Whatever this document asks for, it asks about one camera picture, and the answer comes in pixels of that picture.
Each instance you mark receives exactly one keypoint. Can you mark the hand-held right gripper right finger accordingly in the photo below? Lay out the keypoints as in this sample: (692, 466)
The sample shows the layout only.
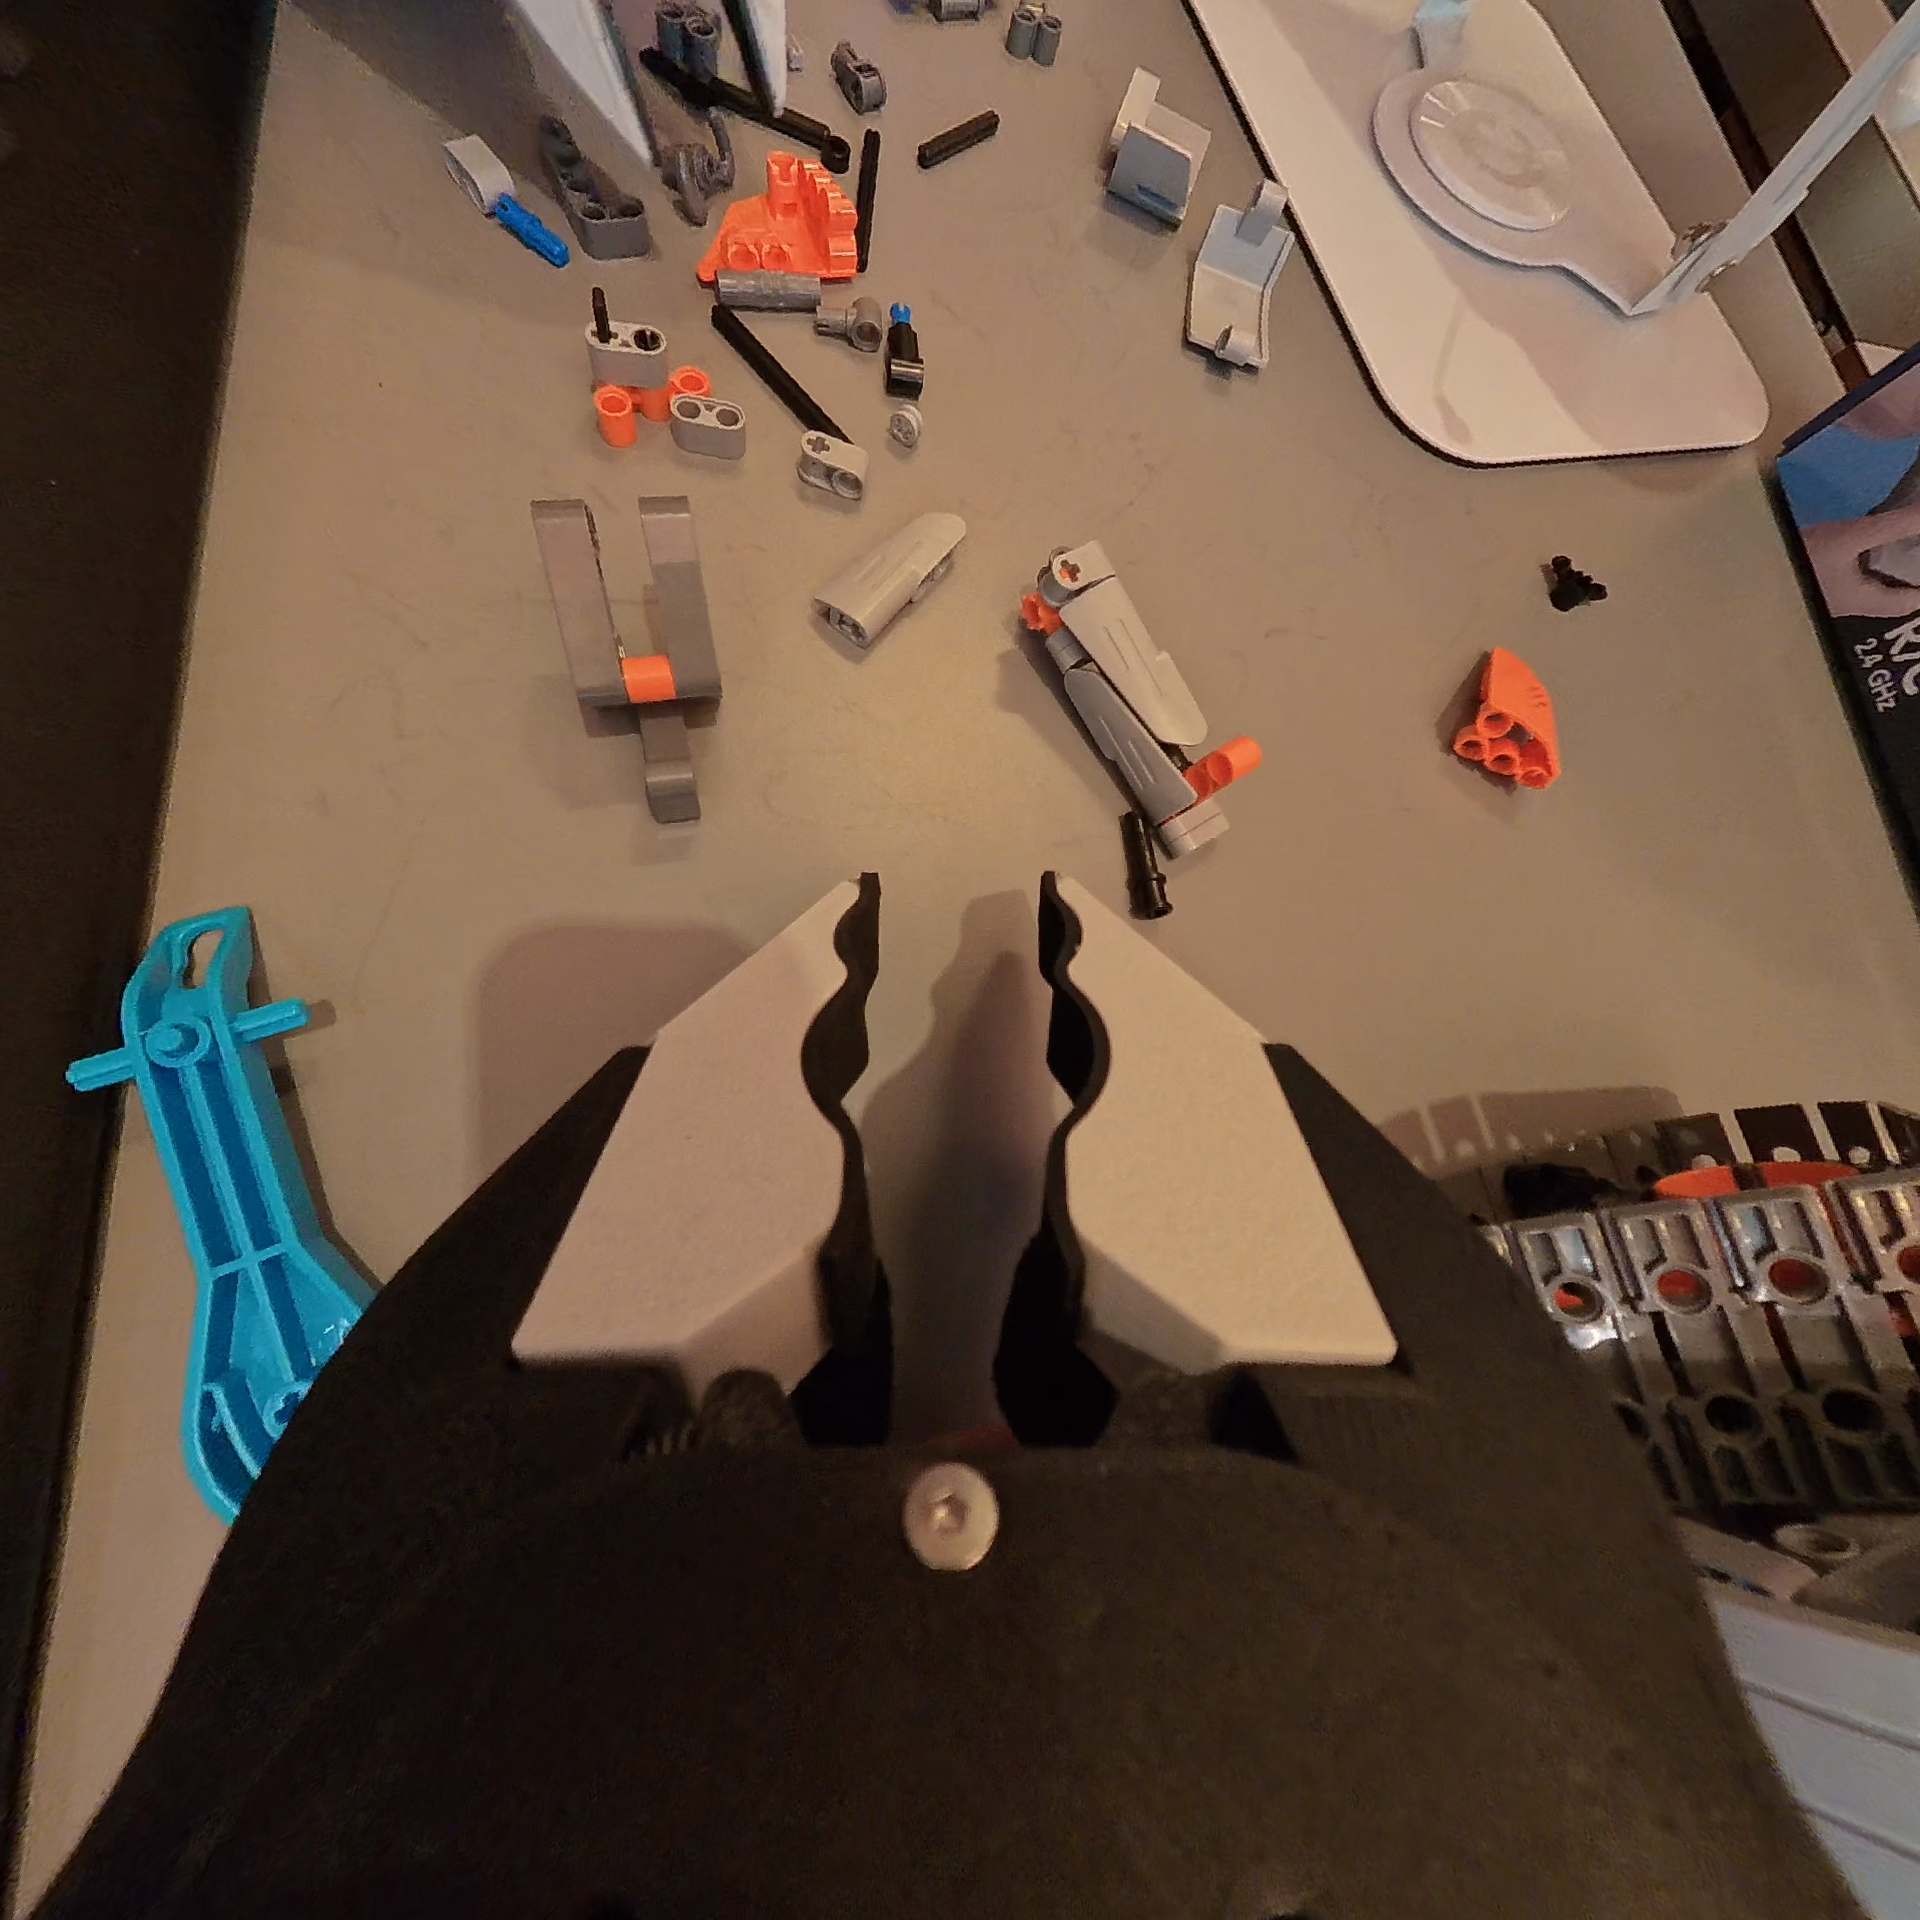
(1201, 1200)

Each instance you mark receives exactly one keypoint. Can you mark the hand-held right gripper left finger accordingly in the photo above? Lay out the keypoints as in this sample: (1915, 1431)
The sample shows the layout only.
(704, 1200)

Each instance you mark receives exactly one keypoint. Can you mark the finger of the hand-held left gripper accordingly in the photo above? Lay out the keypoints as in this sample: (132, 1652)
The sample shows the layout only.
(761, 38)
(579, 43)

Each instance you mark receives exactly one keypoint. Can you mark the grey beam assembly orange bush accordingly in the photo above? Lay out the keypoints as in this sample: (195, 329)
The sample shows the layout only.
(676, 599)

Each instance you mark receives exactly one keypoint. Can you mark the long black axle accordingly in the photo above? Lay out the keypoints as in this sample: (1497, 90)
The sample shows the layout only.
(744, 105)
(781, 376)

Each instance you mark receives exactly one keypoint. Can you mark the dark grey pin connector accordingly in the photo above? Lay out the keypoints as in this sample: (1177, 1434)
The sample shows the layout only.
(687, 33)

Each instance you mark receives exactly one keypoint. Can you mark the dark grey cross connector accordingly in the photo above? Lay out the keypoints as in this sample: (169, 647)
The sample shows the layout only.
(859, 76)

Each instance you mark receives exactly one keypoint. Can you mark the dark grey curved piece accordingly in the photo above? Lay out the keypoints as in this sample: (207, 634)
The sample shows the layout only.
(699, 172)

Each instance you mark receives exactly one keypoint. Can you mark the white two-hole beam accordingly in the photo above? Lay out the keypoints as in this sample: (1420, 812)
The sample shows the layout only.
(480, 172)

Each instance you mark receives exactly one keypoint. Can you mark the large orange angular brick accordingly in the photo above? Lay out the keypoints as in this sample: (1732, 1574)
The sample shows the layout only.
(781, 225)

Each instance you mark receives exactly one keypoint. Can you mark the blue pin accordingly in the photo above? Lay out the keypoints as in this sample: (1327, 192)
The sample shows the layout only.
(533, 228)

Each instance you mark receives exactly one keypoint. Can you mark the medium black axle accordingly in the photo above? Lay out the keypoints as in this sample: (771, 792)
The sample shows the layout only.
(868, 202)

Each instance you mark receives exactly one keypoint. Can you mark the short dark axle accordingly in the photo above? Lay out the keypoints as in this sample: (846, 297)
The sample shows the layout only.
(957, 140)

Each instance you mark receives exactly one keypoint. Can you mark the grey ribbed axle connector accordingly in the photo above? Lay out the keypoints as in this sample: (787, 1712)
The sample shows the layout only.
(765, 288)

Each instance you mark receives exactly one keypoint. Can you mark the dark grey double tube connector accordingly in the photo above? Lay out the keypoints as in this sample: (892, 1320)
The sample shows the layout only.
(1036, 30)

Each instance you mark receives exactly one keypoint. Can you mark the small grey angled connector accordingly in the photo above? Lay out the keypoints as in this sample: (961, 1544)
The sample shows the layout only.
(852, 320)

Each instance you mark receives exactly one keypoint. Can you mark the light grey beam black pin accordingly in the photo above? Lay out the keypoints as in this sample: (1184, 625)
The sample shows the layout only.
(628, 358)

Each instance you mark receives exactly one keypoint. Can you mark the black long pin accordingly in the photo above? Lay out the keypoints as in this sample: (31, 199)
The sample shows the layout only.
(1149, 862)

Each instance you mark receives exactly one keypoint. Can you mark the black connector with blue pin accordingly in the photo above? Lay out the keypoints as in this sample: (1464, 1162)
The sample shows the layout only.
(904, 359)

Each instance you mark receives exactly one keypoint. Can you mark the light grey two-hole beam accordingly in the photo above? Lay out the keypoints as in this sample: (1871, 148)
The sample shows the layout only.
(709, 428)

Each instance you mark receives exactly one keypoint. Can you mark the grey blocky panel piece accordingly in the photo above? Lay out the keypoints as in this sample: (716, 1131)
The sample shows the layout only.
(1163, 148)

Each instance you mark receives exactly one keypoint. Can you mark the light grey cross-hole beam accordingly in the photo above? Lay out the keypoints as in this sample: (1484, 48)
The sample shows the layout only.
(831, 465)

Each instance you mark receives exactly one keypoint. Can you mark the cyan plastic separator tool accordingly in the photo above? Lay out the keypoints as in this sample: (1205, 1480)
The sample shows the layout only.
(224, 1200)

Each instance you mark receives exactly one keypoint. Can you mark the grey panel assembly orange connector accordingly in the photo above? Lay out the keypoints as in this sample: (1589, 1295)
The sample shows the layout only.
(1126, 674)

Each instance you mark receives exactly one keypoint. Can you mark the tracked toy robot vehicle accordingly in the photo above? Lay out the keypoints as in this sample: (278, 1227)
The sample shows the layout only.
(1724, 1289)

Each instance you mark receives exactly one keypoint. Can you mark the grey curved panel with clip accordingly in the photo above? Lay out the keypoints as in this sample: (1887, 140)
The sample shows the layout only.
(1237, 299)

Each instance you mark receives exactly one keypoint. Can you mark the light grey curved panel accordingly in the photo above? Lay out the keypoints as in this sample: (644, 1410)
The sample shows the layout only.
(892, 578)

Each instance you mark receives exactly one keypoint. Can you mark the orange wedge brick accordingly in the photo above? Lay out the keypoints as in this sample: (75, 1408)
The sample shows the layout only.
(1507, 705)

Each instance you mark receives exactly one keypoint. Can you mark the small black connector piece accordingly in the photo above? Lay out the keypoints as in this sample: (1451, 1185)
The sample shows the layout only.
(1574, 586)

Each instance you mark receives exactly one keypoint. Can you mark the black dimpled mat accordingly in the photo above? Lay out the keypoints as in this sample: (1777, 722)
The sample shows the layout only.
(91, 599)

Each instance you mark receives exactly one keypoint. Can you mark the blue robot kit box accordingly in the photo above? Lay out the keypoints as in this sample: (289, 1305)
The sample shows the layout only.
(1861, 599)

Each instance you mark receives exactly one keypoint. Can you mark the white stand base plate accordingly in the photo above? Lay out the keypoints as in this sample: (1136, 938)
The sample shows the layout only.
(1500, 359)

